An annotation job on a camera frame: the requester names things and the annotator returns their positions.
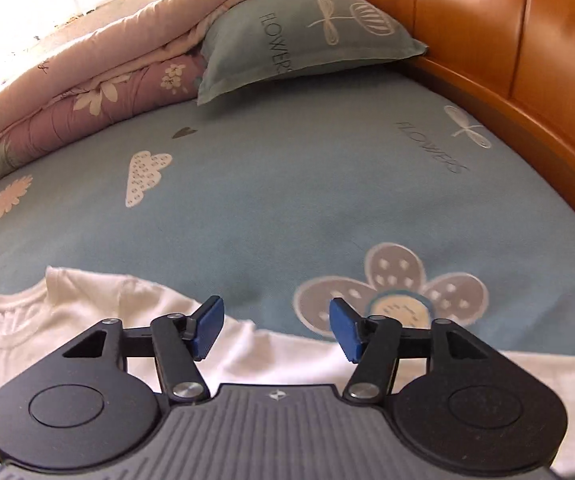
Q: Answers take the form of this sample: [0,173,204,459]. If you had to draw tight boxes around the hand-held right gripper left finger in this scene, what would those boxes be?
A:
[59,295,226,403]

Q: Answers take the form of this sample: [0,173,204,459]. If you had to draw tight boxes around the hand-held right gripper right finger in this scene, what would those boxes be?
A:
[330,297,491,405]

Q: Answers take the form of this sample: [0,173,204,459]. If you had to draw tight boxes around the white long-sleeve printed shirt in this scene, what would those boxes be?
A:
[0,266,575,480]

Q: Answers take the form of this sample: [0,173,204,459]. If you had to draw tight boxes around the blue floral bed sheet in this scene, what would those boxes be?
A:
[0,67,575,361]

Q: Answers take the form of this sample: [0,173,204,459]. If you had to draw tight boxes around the folded pink floral quilt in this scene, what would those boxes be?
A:
[0,0,288,202]

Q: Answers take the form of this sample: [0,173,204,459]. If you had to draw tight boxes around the teal floral pillow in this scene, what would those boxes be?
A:
[196,0,429,107]

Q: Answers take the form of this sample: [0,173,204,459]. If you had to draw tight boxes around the wooden bed headboard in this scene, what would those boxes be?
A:
[287,0,575,257]

